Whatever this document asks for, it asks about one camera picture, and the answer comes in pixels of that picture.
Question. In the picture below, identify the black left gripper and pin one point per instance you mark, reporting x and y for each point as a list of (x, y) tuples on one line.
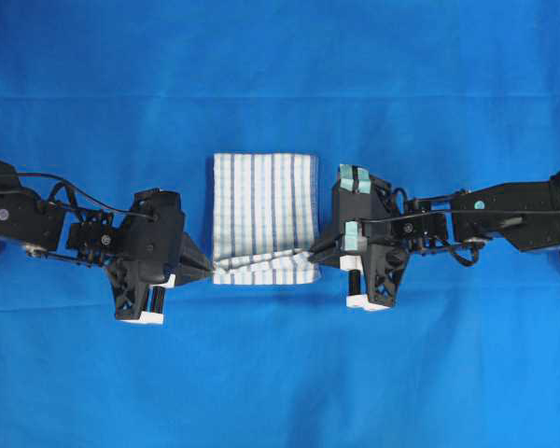
[(147, 255)]

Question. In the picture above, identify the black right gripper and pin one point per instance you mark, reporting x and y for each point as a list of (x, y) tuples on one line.
[(363, 243)]

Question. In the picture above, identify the blue white striped towel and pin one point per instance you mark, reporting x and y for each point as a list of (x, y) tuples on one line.
[(265, 219)]

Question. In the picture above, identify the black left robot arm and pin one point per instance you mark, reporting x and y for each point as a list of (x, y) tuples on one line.
[(56, 226)]

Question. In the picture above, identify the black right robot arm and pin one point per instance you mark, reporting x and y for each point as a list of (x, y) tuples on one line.
[(526, 214)]

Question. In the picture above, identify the blue table cloth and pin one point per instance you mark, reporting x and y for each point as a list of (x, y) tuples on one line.
[(433, 96)]

